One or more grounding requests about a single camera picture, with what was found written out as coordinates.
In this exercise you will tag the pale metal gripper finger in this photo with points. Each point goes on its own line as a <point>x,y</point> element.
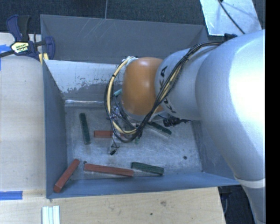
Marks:
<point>114,144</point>
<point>112,152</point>

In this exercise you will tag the red-brown flat block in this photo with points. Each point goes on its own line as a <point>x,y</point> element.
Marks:
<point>103,134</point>
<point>108,170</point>
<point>66,176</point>

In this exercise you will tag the dark green flat block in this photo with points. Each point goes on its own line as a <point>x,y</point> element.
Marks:
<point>147,168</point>
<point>85,128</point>
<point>161,128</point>

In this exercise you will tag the grey metal bin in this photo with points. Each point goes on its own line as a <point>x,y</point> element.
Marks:
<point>154,153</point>

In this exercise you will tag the pale wood flat board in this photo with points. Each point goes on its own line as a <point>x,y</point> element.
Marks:
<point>22,125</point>

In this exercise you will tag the black cylinder on white bracket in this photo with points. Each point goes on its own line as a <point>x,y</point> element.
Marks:
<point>173,121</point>

